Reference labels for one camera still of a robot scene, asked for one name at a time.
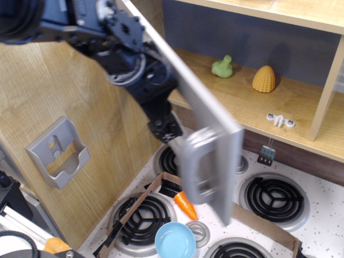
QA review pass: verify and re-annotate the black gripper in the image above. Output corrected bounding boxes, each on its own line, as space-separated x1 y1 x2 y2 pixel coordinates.
107 51 183 144

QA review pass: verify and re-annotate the grey toy microwave door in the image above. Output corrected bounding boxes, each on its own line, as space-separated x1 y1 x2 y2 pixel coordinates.
116 1 244 226

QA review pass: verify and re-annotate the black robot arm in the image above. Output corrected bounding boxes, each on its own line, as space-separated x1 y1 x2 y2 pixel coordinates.
1 1 183 143

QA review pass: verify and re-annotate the back left stove burner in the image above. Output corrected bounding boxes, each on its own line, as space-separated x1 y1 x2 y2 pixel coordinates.
153 145 179 176

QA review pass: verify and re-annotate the stove burner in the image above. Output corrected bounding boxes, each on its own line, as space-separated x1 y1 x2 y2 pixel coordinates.
115 193 176 257
203 237 272 258
153 145 179 176
238 173 310 232

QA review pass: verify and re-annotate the orange toy carrot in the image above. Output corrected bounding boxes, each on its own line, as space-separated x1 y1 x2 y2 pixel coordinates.
173 191 197 220

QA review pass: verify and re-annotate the green toy broccoli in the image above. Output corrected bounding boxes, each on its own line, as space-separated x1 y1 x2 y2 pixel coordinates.
211 55 233 78

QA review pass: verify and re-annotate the grey stove knob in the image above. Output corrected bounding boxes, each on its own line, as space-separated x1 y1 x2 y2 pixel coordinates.
237 156 248 174

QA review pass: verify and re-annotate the toy slotted spatula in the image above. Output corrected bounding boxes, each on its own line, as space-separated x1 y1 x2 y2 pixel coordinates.
257 146 276 166

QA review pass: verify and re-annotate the yellow toy corn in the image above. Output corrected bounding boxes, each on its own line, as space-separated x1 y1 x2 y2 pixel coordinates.
252 66 276 93

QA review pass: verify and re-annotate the light blue bowl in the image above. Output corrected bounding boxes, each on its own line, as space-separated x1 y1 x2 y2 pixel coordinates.
155 222 196 258

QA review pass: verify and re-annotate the front silver stove knob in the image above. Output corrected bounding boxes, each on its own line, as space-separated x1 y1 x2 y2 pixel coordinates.
186 221 210 248

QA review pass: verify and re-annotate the white door latch clip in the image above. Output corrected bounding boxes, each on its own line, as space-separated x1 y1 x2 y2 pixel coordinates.
267 113 296 128

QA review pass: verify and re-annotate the front left stove burner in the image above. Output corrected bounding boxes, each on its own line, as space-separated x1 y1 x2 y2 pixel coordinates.
115 193 176 257

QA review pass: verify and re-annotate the brown cardboard barrier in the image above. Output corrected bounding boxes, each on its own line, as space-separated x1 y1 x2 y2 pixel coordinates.
93 172 301 257

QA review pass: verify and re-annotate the back right stove burner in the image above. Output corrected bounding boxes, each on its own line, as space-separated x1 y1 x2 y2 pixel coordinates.
238 173 310 232

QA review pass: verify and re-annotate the front right stove burner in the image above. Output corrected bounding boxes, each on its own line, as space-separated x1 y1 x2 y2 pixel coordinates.
203 237 272 258

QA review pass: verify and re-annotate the orange object bottom left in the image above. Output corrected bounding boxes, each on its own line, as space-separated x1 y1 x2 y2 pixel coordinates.
43 237 70 254

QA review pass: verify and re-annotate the grey wall holder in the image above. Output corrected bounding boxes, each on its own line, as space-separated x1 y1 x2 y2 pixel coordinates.
26 117 90 189

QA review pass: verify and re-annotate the black braided cable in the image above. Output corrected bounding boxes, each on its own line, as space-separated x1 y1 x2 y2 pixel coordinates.
0 230 40 258

